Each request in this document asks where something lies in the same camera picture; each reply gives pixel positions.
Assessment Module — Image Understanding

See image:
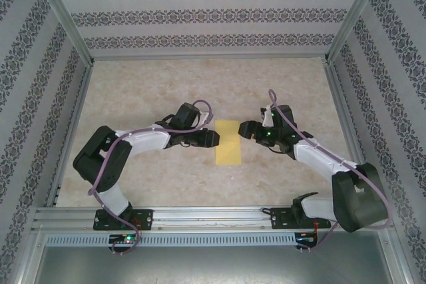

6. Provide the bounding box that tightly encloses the yellow paper sheet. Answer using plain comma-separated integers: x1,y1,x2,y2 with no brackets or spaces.
214,120,242,166

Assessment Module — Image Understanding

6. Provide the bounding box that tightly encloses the grey metal sheet panel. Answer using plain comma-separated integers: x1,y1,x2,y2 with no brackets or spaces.
33,245,407,284

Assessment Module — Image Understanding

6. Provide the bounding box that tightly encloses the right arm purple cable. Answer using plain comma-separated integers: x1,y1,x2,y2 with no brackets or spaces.
268,89,393,253

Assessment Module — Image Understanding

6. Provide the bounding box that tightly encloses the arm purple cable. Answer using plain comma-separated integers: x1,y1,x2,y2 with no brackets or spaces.
87,99,214,255
268,89,393,253

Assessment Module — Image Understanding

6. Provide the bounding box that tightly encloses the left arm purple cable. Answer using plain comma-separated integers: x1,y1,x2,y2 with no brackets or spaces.
87,99,214,255

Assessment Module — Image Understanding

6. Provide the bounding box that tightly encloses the aluminium mounting rail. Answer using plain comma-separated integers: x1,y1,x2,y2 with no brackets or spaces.
31,206,393,231

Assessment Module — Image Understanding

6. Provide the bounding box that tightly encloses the aluminium side rail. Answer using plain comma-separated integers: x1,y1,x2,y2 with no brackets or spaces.
45,61,97,207
324,61,379,205

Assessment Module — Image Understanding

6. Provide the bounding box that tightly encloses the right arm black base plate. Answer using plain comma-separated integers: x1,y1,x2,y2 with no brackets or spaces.
271,207,332,231

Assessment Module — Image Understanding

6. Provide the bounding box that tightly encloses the slotted grey cable duct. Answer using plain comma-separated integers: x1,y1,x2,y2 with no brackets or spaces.
45,232,319,248

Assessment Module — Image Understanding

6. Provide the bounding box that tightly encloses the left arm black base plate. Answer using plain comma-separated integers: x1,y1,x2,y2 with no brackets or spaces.
94,209,154,231

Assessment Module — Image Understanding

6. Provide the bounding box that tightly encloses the aluminium frame post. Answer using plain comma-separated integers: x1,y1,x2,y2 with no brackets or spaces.
323,0,391,65
28,0,97,65

